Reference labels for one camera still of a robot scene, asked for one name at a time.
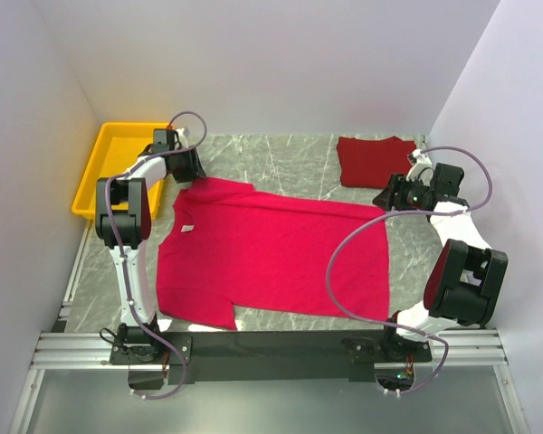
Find purple cable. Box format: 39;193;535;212
104;110;208;401
324;146;494;399

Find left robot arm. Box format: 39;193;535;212
95;125;205;364

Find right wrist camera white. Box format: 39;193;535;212
406;149;433;181

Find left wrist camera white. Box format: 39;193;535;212
175;127;191;147

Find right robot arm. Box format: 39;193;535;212
373;164;509;361

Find aluminium rail frame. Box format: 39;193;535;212
6;221;533;434

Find yellow plastic tray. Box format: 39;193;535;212
71;122;167;221

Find folded dark red t-shirt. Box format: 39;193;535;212
336;136;416;189

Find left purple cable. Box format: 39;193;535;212
104;110;208;401

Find bright red t-shirt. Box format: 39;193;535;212
156;178;390;330

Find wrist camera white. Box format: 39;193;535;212
175;127;191;147
406;149;433;181

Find black base beam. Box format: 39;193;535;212
110;328;432;384

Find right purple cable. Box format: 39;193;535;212
324;146;494;399

